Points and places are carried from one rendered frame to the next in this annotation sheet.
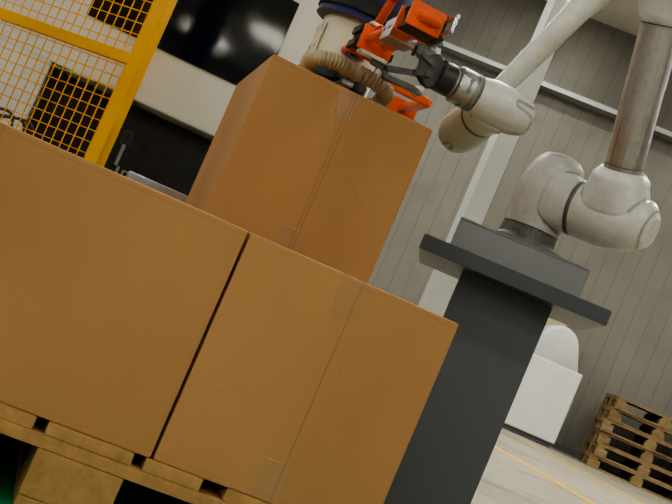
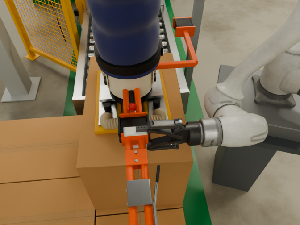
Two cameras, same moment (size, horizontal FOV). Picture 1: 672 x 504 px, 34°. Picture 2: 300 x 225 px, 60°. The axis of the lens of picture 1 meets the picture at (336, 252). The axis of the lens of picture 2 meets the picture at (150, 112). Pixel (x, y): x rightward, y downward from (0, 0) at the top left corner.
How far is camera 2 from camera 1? 2.40 m
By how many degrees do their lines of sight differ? 54
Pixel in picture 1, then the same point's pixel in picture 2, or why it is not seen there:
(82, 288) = not seen: outside the picture
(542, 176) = (282, 71)
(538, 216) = (280, 90)
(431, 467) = (236, 173)
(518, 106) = (252, 140)
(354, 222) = (165, 193)
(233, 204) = (104, 204)
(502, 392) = (265, 156)
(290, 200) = not seen: hidden behind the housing
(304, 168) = not seen: hidden behind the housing
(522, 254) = (269, 129)
